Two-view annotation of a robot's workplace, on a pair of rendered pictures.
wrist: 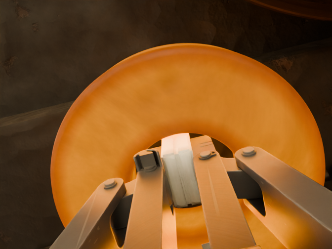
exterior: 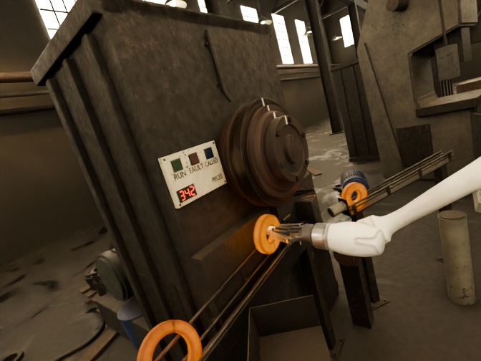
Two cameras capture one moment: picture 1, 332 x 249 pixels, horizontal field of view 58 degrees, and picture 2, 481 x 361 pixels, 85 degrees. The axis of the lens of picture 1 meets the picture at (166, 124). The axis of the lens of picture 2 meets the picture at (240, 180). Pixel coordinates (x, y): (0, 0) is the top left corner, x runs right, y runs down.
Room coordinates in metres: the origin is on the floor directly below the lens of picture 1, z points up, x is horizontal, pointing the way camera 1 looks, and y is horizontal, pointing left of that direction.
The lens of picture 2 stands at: (-0.38, 0.80, 1.27)
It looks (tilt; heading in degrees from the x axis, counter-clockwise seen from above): 12 degrees down; 307
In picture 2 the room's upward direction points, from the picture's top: 16 degrees counter-clockwise
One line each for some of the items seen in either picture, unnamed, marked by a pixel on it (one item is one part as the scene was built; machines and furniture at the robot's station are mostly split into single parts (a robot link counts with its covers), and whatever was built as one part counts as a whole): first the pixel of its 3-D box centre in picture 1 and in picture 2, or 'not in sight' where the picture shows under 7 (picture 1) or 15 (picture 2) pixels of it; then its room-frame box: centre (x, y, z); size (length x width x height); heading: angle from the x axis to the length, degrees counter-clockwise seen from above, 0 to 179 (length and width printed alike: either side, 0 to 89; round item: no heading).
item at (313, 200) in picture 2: not in sight; (310, 218); (0.17, -0.44, 0.68); 0.11 x 0.08 x 0.24; 175
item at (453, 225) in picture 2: not in sight; (457, 257); (-0.45, -0.80, 0.26); 0.12 x 0.12 x 0.52
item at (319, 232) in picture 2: not in sight; (323, 236); (-0.06, 0.01, 0.83); 0.09 x 0.06 x 0.09; 86
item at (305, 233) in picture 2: not in sight; (303, 233); (0.01, 0.01, 0.84); 0.09 x 0.08 x 0.07; 176
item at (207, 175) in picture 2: not in sight; (196, 172); (0.32, 0.12, 1.15); 0.26 x 0.02 x 0.18; 85
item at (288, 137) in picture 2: not in sight; (288, 150); (0.08, -0.20, 1.11); 0.28 x 0.06 x 0.28; 85
